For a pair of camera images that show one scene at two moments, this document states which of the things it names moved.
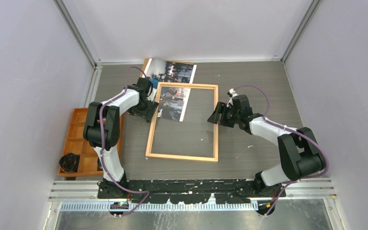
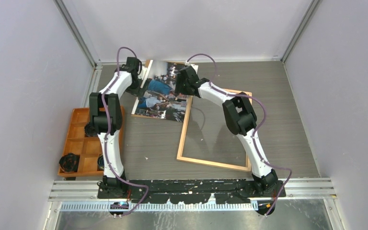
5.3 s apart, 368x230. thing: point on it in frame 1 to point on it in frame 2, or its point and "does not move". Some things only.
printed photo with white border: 172,101 does not move
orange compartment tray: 75,143 does not move
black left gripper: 147,114 to 139,92
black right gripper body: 231,117 to 180,87
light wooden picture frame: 215,159 to 189,100
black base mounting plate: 188,191 does not move
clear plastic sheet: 184,122 to 209,137
